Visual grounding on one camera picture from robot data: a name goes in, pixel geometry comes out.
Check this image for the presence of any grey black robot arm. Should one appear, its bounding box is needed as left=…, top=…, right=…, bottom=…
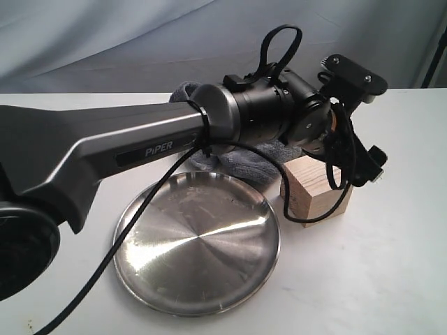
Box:
left=1, top=54, right=388, bottom=299

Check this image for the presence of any grey fleece towel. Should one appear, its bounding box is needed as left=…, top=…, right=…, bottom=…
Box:
left=169, top=82, right=304, bottom=185

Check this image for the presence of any grey backdrop cloth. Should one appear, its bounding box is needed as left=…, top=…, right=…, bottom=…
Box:
left=1, top=1, right=446, bottom=93

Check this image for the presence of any round stainless steel plate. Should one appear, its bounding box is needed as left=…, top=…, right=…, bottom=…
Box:
left=113, top=172, right=280, bottom=317

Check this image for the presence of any black backdrop stand pole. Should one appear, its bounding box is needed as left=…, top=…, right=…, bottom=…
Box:
left=420, top=17, right=446, bottom=89

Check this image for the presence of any light wooden cube block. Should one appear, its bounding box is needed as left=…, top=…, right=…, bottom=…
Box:
left=283, top=156, right=342, bottom=219

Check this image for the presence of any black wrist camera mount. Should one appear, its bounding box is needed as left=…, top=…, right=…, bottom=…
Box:
left=317, top=54, right=388, bottom=112

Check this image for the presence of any black braided cable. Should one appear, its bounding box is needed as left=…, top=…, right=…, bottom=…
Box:
left=33, top=24, right=353, bottom=335

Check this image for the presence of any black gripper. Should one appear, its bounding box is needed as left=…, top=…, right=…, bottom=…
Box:
left=324, top=103, right=387, bottom=187

